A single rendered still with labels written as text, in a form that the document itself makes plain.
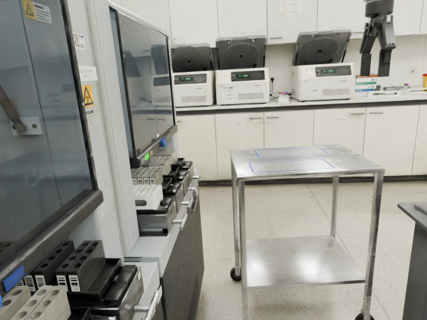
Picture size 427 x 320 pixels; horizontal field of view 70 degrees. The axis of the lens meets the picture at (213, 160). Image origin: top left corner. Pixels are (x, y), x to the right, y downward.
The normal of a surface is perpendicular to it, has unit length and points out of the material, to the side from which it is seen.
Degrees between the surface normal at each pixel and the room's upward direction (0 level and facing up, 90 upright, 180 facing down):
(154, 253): 0
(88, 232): 90
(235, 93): 90
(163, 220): 90
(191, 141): 90
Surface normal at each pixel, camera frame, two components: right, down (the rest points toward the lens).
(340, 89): -0.08, 0.27
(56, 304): 1.00, -0.04
